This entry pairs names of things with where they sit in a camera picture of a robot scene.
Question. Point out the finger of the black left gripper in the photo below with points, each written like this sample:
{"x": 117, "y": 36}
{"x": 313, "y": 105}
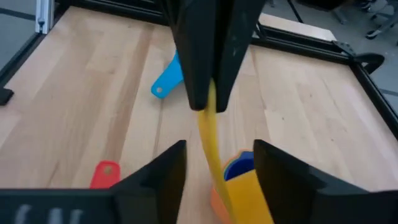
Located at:
{"x": 233, "y": 46}
{"x": 196, "y": 46}

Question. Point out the silver aluminium extrusion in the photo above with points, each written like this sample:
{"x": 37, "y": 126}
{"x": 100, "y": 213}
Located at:
{"x": 45, "y": 15}

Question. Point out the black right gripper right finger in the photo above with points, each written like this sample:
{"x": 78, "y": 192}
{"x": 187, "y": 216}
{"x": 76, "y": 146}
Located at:
{"x": 298, "y": 199}

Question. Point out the yellow measuring cup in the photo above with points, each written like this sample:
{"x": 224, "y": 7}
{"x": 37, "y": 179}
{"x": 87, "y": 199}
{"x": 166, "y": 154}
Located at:
{"x": 245, "y": 199}

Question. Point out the red measuring cup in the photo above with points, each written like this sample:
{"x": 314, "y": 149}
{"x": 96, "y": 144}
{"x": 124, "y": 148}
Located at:
{"x": 105, "y": 175}

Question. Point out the teal measuring cup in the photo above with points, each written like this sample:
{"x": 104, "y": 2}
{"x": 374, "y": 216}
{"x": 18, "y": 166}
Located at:
{"x": 168, "y": 81}

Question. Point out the dark blue measuring cup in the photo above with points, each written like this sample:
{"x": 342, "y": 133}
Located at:
{"x": 239, "y": 166}

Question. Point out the black aluminium table frame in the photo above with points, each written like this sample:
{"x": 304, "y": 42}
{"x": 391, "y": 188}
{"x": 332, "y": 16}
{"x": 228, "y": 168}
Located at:
{"x": 295, "y": 39}

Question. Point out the office chair base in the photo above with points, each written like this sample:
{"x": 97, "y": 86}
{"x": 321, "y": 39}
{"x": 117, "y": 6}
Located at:
{"x": 382, "y": 25}

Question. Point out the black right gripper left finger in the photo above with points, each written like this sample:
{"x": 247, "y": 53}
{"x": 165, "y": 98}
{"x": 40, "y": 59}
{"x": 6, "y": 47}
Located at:
{"x": 140, "y": 202}

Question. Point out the orange measuring cup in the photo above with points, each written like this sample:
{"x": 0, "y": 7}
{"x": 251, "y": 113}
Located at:
{"x": 217, "y": 205}

